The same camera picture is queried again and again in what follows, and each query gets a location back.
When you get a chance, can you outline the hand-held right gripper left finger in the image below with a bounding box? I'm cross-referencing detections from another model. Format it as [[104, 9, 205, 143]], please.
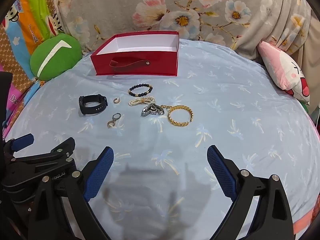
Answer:
[[27, 146, 115, 240]]

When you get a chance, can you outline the blue palm print bedsheet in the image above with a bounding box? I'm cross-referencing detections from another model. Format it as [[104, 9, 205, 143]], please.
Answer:
[[5, 39, 320, 240]]

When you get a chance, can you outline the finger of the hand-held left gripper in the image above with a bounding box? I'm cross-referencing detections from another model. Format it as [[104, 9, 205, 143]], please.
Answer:
[[4, 134, 35, 153], [37, 137, 76, 161]]

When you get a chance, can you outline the black bead bracelet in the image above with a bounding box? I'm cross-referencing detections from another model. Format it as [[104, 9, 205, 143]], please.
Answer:
[[128, 84, 153, 97]]

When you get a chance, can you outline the pink cartoon pillow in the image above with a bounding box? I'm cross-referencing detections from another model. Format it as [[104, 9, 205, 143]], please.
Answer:
[[257, 41, 310, 105]]

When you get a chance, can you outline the pearl bracelet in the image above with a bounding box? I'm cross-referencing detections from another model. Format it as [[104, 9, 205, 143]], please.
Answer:
[[128, 97, 156, 107]]

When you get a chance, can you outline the colourful cartoon printed blanket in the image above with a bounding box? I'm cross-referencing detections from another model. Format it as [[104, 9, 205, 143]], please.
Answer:
[[0, 0, 59, 135]]

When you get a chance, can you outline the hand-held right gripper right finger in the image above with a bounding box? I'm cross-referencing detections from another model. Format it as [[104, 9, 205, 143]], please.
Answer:
[[207, 144, 294, 240]]

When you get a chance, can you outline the green round pillow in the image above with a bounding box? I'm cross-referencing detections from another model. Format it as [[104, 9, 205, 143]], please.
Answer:
[[30, 33, 83, 81]]

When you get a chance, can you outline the red cardboard box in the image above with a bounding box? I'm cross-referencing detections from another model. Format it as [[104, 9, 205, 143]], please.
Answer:
[[90, 31, 180, 77]]

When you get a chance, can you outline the gold chain bracelet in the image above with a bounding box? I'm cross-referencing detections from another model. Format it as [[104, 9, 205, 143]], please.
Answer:
[[164, 104, 194, 127]]

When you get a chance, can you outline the black wrist watch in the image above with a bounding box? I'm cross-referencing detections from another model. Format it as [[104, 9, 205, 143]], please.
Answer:
[[79, 94, 109, 116]]

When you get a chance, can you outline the silver metal watch band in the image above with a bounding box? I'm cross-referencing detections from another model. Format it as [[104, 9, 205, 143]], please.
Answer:
[[141, 103, 166, 117]]

